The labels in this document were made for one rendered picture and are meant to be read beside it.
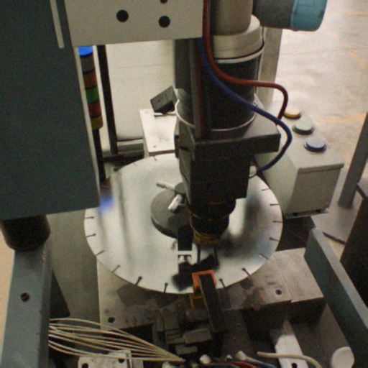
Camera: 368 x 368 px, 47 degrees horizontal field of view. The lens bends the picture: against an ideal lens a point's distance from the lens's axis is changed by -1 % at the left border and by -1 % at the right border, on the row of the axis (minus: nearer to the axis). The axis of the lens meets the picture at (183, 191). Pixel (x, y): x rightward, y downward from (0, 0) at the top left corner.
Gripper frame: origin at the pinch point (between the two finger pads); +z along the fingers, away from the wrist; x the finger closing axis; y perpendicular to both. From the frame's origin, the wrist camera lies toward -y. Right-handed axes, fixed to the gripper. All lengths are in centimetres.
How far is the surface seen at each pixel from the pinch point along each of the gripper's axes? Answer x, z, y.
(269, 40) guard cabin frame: 38.2, -30.9, -6.9
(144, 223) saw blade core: -6.8, 7.6, -2.3
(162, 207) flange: -3.8, 4.9, -1.2
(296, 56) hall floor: 280, -68, -96
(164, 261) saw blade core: -9.9, 11.2, 5.0
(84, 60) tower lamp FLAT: -5.3, -17.9, -22.0
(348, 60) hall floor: 298, -70, -60
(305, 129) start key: 37.7, -11.1, 5.9
